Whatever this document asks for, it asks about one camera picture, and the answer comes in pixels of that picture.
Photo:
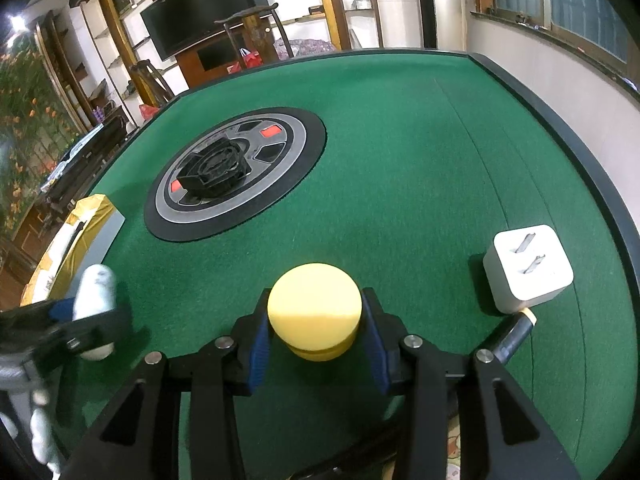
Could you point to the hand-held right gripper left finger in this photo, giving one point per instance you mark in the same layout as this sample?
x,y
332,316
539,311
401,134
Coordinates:
x,y
257,355

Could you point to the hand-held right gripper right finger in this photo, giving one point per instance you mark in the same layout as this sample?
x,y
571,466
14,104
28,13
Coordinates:
x,y
378,360

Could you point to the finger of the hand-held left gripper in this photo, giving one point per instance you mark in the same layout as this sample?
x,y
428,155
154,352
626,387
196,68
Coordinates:
x,y
45,332

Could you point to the white cylindrical object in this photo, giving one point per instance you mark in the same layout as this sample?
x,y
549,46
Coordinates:
x,y
95,285

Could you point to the yellow round sponge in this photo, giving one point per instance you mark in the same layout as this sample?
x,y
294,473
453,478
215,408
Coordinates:
x,y
314,305

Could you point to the white foam box yellow tape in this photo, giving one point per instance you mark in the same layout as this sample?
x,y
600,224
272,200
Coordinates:
x,y
85,225

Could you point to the patterned cloth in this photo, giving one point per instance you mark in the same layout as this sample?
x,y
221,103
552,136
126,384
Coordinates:
x,y
460,450

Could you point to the black marker cream cap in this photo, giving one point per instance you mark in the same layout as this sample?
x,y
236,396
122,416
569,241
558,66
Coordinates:
x,y
515,335

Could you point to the white power adapter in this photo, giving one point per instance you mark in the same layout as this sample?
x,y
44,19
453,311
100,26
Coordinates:
x,y
525,280

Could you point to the round grey disc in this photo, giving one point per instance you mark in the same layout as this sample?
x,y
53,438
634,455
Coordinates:
x,y
280,160

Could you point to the red plastic bag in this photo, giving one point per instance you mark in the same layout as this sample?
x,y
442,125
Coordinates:
x,y
246,60
148,111

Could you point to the dark wooden chair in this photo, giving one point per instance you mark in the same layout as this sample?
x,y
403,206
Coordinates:
x,y
257,30
150,82

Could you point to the wooden television cabinet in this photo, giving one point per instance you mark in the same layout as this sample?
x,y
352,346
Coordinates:
x,y
212,60

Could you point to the floral cloth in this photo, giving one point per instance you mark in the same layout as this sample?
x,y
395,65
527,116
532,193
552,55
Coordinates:
x,y
305,47

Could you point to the black flat television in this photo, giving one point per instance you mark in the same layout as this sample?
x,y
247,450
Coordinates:
x,y
200,10

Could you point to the wooden framed window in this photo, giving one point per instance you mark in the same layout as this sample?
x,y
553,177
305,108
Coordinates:
x,y
565,0

